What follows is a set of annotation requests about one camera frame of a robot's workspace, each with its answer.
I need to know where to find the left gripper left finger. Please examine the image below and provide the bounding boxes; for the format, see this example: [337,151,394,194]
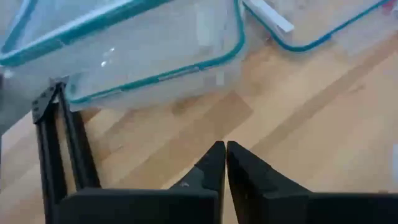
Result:
[58,141,226,224]

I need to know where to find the large clear plastic container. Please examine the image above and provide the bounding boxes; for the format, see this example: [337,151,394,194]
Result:
[0,0,237,103]
[65,0,249,113]

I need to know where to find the red candy packet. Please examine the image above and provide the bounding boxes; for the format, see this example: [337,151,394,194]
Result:
[381,0,398,15]

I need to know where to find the small teal-rimmed clear lid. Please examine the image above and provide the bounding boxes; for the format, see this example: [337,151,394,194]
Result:
[242,0,398,54]

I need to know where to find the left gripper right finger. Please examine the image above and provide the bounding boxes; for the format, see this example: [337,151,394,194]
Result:
[226,141,398,224]

